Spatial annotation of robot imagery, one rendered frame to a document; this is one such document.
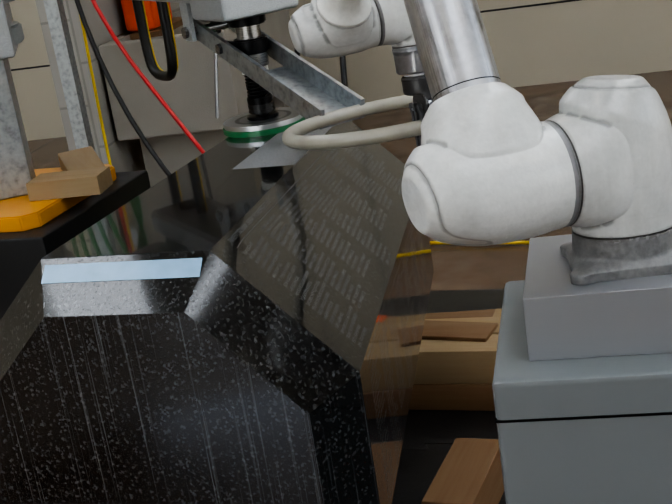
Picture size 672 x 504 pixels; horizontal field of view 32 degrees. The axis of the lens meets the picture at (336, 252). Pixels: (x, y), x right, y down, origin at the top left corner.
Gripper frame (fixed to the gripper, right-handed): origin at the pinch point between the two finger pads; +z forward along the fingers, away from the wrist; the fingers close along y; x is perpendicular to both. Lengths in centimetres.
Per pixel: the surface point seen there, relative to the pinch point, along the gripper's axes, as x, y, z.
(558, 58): -240, 460, 46
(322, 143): 19.8, 8.6, -9.5
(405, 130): 5.1, -0.9, -10.0
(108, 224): 64, 22, -1
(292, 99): 15, 54, -14
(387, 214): -0.2, 42.3, 16.1
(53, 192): 74, 93, 1
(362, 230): 10.1, 28.2, 14.9
